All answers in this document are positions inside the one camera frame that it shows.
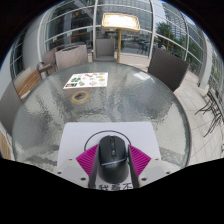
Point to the wooden slatted bench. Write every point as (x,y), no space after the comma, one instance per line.
(4,146)
(28,83)

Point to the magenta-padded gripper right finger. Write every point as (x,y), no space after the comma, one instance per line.
(141,161)

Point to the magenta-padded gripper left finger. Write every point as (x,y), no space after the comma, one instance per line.
(85,161)

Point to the black metal chairs group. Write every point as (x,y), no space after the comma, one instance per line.
(213,110)

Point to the dark grey computer mouse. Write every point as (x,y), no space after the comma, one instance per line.
(113,160)

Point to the colourful printed menu card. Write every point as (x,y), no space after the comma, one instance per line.
(86,80)

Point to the gold framed sign stand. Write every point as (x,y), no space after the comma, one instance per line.
(120,21)

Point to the dark wicker chair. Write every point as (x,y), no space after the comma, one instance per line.
(9,106)
(105,49)
(168,68)
(48,61)
(71,57)

